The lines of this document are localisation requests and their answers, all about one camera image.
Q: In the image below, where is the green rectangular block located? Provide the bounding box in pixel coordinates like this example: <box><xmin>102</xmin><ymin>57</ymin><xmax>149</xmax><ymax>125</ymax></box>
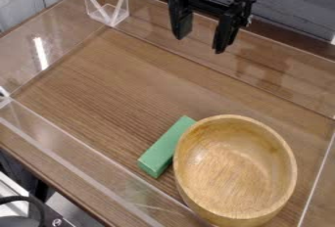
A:
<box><xmin>138</xmin><ymin>115</ymin><xmax>196</xmax><ymax>179</ymax></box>

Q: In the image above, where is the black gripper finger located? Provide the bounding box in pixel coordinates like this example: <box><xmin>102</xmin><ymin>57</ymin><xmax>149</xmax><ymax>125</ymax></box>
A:
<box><xmin>167</xmin><ymin>0</ymin><xmax>193</xmax><ymax>40</ymax></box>
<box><xmin>212</xmin><ymin>13</ymin><xmax>238</xmax><ymax>54</ymax></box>

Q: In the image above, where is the brown wooden bowl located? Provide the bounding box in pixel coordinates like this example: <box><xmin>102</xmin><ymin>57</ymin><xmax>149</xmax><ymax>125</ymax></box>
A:
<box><xmin>173</xmin><ymin>114</ymin><xmax>299</xmax><ymax>227</ymax></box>

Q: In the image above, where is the clear acrylic corner bracket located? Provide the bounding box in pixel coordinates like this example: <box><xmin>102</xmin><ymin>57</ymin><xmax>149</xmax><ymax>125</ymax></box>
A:
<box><xmin>83</xmin><ymin>0</ymin><xmax>130</xmax><ymax>27</ymax></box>

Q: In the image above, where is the clear acrylic tray wall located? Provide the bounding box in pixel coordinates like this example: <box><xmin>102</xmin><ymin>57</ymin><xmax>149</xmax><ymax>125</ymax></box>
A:
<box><xmin>0</xmin><ymin>0</ymin><xmax>335</xmax><ymax>227</ymax></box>

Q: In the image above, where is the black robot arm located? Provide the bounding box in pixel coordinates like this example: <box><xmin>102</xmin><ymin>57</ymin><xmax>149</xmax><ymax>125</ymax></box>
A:
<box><xmin>167</xmin><ymin>0</ymin><xmax>256</xmax><ymax>54</ymax></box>

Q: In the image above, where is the black cable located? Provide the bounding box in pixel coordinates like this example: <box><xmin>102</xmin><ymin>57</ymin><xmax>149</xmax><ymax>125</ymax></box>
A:
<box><xmin>0</xmin><ymin>195</ymin><xmax>47</xmax><ymax>227</ymax></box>

